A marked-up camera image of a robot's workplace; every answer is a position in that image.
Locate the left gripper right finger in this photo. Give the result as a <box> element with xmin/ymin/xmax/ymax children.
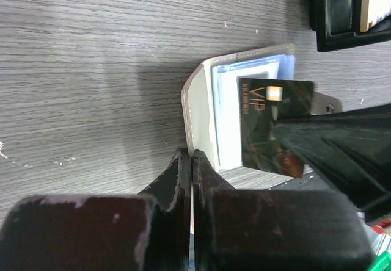
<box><xmin>192</xmin><ymin>150</ymin><xmax>374</xmax><ymax>270</ymax></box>

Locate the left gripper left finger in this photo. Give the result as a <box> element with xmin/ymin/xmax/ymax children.
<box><xmin>1</xmin><ymin>149</ymin><xmax>191</xmax><ymax>270</ymax></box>

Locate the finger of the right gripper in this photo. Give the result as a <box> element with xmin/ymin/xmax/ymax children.
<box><xmin>270</xmin><ymin>103</ymin><xmax>391</xmax><ymax>214</ymax></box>

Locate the black VIP credit card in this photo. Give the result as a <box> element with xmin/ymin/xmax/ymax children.
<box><xmin>238</xmin><ymin>77</ymin><xmax>315</xmax><ymax>178</ymax></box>

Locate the grey leather card holder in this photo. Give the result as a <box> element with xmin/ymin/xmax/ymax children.
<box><xmin>181</xmin><ymin>43</ymin><xmax>343</xmax><ymax>171</ymax></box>

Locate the black card box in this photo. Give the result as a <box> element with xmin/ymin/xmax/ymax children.
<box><xmin>309</xmin><ymin>0</ymin><xmax>390</xmax><ymax>52</ymax></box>

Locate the stack of white cards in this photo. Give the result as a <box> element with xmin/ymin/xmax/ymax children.
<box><xmin>360</xmin><ymin>0</ymin><xmax>390</xmax><ymax>32</ymax></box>

